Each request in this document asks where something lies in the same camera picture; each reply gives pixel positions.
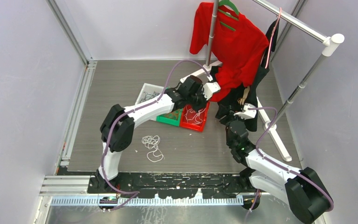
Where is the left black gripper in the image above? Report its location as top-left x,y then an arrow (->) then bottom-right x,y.
187,86 -> 212,113

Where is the orange cable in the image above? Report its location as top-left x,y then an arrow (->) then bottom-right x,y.
166,110 -> 182,121

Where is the black thin cable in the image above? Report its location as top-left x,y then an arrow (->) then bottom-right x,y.
140,91 -> 161,103

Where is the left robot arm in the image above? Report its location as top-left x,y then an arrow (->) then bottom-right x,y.
97,75 -> 220,193

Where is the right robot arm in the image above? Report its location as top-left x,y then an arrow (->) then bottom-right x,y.
215,104 -> 334,224

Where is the black t-shirt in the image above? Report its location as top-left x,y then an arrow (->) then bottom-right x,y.
209,20 -> 280,133

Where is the red plastic bin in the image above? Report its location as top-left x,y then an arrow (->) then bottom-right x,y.
179,102 -> 210,132

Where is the green plastic bin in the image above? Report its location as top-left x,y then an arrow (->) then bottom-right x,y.
156,109 -> 182,126

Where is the white plastic bin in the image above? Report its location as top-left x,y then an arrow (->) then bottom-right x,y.
135,83 -> 163,105

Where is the red t-shirt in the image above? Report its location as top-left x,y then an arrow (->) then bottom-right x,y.
189,1 -> 271,103

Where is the green clothes hanger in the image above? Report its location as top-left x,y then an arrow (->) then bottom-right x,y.
217,0 -> 240,31

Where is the pink clothes hanger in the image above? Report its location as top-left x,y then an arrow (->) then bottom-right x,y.
265,7 -> 282,69

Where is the metal clothes rack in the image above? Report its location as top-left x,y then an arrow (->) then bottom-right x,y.
179,0 -> 345,163

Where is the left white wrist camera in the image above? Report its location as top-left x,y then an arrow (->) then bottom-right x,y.
203,82 -> 220,101

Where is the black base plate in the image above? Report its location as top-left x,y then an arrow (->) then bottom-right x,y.
87,172 -> 256,199

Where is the aluminium frame rail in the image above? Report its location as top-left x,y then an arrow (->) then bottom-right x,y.
39,173 -> 320,207

